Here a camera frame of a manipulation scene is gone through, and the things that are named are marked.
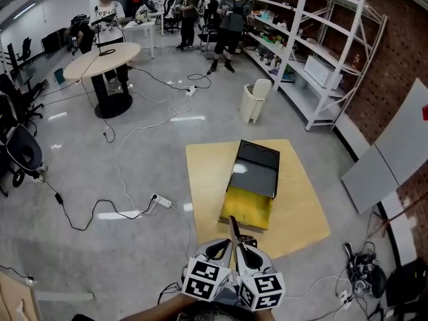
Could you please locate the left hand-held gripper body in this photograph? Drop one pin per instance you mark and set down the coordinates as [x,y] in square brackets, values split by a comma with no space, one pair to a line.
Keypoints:
[205,279]

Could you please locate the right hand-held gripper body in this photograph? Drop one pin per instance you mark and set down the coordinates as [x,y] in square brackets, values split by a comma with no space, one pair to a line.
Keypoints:
[262,291]

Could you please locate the black container with yellow drawer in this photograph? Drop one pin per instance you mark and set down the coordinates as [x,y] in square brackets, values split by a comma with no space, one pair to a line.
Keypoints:
[255,176]

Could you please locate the person's left forearm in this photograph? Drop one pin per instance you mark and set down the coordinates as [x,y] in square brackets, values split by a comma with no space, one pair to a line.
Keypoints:
[160,308]

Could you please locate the person's dark clothing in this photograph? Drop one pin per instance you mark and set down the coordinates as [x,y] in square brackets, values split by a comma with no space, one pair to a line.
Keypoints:
[224,314]

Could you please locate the yellow wooden floor board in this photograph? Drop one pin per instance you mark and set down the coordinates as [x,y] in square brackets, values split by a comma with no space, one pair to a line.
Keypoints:
[207,186]

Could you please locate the white power strip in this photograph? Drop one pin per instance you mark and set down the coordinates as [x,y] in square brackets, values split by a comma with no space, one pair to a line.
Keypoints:
[345,297]
[191,90]
[162,201]

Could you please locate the white trash bin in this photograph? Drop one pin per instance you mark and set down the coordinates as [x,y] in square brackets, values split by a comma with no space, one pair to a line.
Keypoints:
[254,99]

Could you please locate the black bag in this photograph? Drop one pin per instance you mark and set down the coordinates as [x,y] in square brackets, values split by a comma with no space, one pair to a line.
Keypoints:
[408,286]

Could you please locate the grey panel boards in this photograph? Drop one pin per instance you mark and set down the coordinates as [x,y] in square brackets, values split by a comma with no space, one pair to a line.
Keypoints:
[394,152]

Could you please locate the white box appliance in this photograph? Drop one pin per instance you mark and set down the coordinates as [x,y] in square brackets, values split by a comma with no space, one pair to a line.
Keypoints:
[321,72]

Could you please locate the light wooden furniture piece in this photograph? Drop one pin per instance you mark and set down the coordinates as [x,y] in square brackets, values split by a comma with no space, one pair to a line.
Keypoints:
[15,299]

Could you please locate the white metal shelf rack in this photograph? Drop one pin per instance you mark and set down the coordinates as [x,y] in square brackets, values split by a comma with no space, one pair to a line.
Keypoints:
[302,45]

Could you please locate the black mesh chair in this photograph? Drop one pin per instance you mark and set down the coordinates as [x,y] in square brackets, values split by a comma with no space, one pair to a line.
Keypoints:
[207,33]

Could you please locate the round wooden table black base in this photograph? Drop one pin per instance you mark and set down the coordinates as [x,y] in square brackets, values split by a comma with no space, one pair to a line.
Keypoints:
[100,63]

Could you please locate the white desk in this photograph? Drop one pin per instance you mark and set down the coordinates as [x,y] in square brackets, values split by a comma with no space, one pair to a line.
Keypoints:
[142,25]

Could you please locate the black office chair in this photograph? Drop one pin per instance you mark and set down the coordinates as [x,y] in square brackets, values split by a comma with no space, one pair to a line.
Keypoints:
[23,145]

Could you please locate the teal bin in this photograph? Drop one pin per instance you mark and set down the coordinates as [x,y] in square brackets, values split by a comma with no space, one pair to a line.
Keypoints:
[59,76]

